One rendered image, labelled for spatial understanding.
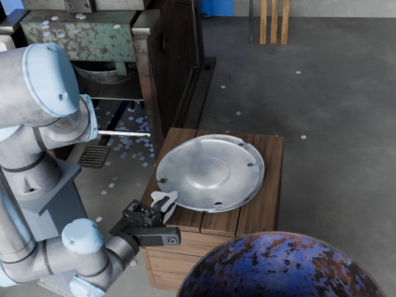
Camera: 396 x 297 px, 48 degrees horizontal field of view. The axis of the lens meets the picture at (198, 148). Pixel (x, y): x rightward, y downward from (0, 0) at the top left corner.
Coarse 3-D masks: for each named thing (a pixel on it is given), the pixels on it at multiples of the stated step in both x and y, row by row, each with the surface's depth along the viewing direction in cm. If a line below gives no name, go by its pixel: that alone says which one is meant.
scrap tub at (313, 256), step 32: (224, 256) 99; (256, 256) 103; (288, 256) 103; (320, 256) 98; (192, 288) 95; (224, 288) 107; (256, 288) 112; (288, 288) 111; (320, 288) 105; (352, 288) 95
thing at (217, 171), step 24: (192, 144) 135; (216, 144) 135; (168, 168) 128; (192, 168) 126; (216, 168) 126; (240, 168) 126; (168, 192) 120; (192, 192) 120; (216, 192) 119; (240, 192) 119
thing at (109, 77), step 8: (72, 64) 173; (80, 64) 185; (88, 64) 188; (96, 64) 191; (136, 64) 171; (80, 72) 174; (88, 72) 170; (96, 72) 169; (104, 72) 168; (112, 72) 169; (136, 72) 175; (96, 80) 173; (104, 80) 172; (112, 80) 172; (120, 80) 174
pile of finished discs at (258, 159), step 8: (200, 136) 139; (208, 136) 139; (216, 136) 139; (224, 136) 139; (232, 136) 138; (200, 144) 137; (240, 144) 137; (248, 144) 135; (256, 152) 133; (256, 160) 130; (264, 168) 127; (256, 192) 123; (248, 200) 122; (232, 208) 120
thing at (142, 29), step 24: (168, 0) 162; (144, 24) 143; (168, 24) 166; (192, 24) 213; (144, 48) 142; (168, 48) 164; (192, 48) 216; (144, 72) 148; (168, 72) 174; (192, 72) 215; (144, 96) 155; (168, 96) 176; (192, 96) 216; (168, 120) 179; (192, 120) 203
